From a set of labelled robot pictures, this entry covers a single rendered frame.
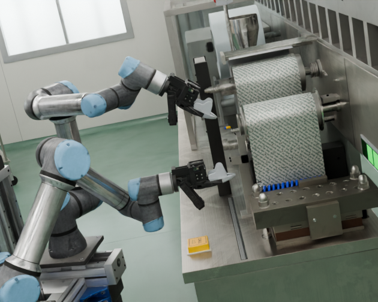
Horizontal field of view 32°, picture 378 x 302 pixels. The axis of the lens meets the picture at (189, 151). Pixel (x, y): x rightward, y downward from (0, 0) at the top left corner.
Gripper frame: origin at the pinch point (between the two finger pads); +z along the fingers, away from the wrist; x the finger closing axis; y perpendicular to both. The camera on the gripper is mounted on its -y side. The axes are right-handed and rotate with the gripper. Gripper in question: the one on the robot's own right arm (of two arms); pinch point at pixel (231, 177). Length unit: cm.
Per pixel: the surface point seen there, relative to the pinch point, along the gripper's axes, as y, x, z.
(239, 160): 2.8, 7.1, 3.6
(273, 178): -3.2, -0.2, 13.8
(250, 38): 35, 72, 21
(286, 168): -0.7, -0.2, 18.7
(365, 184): -4.3, -17.9, 40.2
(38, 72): -25, 556, -188
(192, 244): -16.6, -11.9, -17.3
